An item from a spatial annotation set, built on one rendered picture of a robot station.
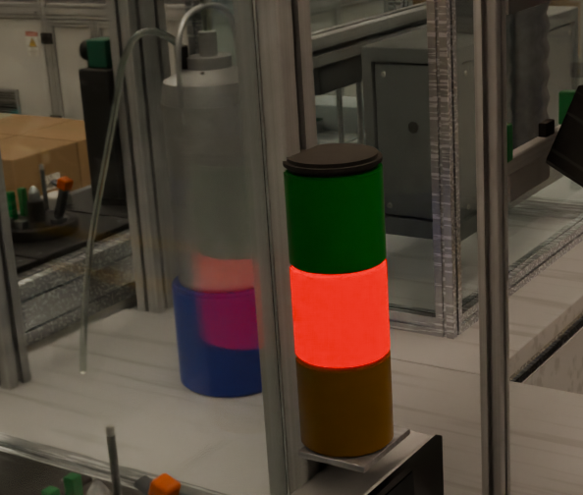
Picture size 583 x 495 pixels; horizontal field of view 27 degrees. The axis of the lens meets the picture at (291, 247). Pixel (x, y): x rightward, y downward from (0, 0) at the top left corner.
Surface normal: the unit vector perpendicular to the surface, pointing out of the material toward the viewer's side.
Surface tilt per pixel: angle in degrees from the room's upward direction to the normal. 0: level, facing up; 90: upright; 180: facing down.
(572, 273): 0
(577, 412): 0
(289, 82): 90
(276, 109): 90
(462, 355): 0
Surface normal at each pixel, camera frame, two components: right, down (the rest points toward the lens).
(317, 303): -0.46, 0.29
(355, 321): 0.30, 0.26
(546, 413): -0.06, -0.95
